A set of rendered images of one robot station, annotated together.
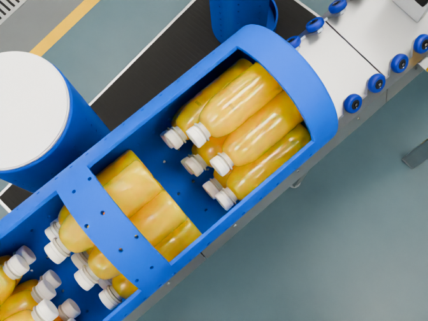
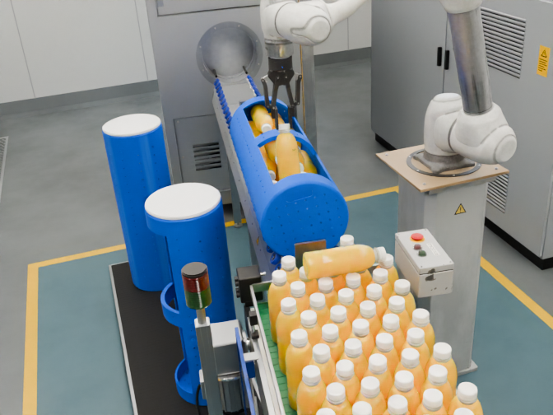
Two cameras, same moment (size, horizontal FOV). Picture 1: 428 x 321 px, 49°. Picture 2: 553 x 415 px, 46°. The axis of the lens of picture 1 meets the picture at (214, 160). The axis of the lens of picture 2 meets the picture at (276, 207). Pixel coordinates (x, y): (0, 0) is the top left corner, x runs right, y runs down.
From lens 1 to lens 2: 2.37 m
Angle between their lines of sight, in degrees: 57
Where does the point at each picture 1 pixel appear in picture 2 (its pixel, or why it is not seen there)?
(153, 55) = (131, 325)
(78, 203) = (270, 135)
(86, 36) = (57, 382)
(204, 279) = not seen: hidden behind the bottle
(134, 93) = (149, 344)
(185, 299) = not seen: hidden behind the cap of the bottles
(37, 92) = (185, 189)
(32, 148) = (213, 195)
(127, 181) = not seen: hidden behind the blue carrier
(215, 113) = (263, 117)
